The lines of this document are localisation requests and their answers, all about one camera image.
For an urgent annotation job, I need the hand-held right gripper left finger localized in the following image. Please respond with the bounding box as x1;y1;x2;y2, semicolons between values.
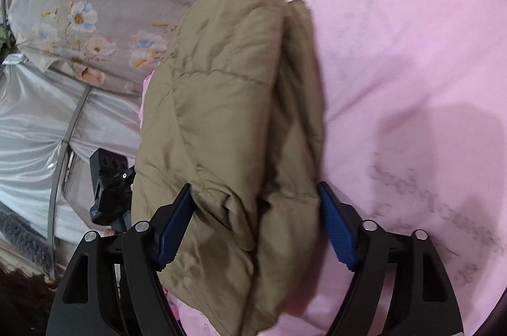
45;183;193;336

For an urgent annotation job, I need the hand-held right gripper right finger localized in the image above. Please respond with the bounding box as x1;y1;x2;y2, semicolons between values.
316;181;464;336

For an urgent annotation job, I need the khaki padded jacket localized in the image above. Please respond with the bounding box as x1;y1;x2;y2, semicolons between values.
131;0;327;334

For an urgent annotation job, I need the grey fuzzy cloth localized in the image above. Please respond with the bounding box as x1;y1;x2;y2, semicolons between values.
0;201;54;271

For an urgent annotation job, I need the silver satin cloth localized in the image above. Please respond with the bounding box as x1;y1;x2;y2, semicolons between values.
0;59;145;245

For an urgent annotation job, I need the dark brown cloth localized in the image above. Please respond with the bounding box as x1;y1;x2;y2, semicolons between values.
0;267;62;336

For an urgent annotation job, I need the grey floral quilt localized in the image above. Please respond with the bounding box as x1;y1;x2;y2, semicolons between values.
8;0;264;97

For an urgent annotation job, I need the pink bed sheet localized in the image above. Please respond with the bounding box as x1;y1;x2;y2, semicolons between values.
138;0;507;336

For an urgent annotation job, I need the grey strap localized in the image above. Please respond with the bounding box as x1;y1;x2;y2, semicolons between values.
48;84;93;277

